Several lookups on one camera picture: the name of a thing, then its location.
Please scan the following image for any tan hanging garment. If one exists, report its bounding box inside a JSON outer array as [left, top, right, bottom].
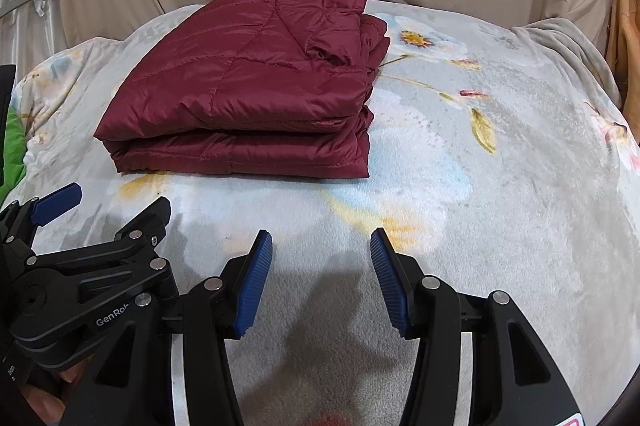
[[602, 0, 640, 117]]

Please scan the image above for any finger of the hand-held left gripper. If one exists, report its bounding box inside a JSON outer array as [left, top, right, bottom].
[[24, 196, 174, 296], [0, 182, 84, 257]]

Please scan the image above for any black panel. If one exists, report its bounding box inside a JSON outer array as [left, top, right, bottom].
[[0, 65, 17, 188]]

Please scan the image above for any floral fleece blanket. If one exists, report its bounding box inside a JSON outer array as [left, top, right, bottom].
[[0, 0, 640, 426]]

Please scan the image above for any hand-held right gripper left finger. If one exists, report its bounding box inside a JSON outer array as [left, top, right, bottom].
[[57, 230, 274, 426]]

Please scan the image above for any person's left hand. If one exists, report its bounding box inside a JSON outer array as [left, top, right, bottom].
[[22, 346, 98, 426]]

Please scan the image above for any green cloth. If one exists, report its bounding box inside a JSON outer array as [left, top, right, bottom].
[[0, 108, 29, 203]]

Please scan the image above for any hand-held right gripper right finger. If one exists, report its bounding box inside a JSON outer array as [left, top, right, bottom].
[[369, 228, 585, 426]]

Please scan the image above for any maroon quilted jacket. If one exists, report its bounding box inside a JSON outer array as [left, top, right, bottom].
[[94, 0, 391, 180]]

